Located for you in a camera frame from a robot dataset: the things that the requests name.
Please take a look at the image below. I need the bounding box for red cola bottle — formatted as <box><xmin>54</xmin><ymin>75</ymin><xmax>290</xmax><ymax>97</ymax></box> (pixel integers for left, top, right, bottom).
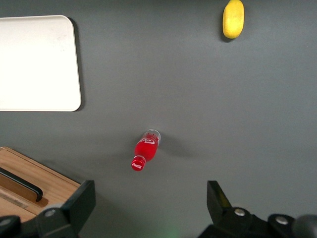
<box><xmin>130</xmin><ymin>128</ymin><xmax>161</xmax><ymax>172</ymax></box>

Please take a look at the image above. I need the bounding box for wooden closed drawer front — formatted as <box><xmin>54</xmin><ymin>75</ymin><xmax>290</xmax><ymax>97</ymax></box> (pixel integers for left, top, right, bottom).
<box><xmin>0</xmin><ymin>150</ymin><xmax>78</xmax><ymax>209</ymax></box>

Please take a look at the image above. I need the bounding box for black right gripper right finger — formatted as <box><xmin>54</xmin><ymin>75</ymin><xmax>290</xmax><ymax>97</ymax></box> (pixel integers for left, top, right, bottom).
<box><xmin>198</xmin><ymin>180</ymin><xmax>298</xmax><ymax>238</ymax></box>

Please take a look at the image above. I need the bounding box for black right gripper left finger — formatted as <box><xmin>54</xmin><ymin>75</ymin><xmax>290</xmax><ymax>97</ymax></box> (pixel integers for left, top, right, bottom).
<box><xmin>0</xmin><ymin>180</ymin><xmax>96</xmax><ymax>238</ymax></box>

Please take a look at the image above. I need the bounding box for black flat drawer handle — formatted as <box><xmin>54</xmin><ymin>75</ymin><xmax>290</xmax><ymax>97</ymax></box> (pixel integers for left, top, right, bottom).
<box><xmin>0</xmin><ymin>167</ymin><xmax>44</xmax><ymax>203</ymax></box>

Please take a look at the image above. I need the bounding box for wooden drawer cabinet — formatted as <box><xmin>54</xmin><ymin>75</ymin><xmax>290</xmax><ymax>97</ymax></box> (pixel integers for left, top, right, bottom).
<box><xmin>0</xmin><ymin>146</ymin><xmax>82</xmax><ymax>224</ymax></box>

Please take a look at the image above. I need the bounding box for cream rectangular tray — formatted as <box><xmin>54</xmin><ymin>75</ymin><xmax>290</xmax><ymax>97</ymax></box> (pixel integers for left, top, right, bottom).
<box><xmin>0</xmin><ymin>14</ymin><xmax>82</xmax><ymax>112</ymax></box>

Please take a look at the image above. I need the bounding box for yellow lemon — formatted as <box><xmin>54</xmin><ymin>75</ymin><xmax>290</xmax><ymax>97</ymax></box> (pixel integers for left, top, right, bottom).
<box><xmin>222</xmin><ymin>0</ymin><xmax>245</xmax><ymax>40</ymax></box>

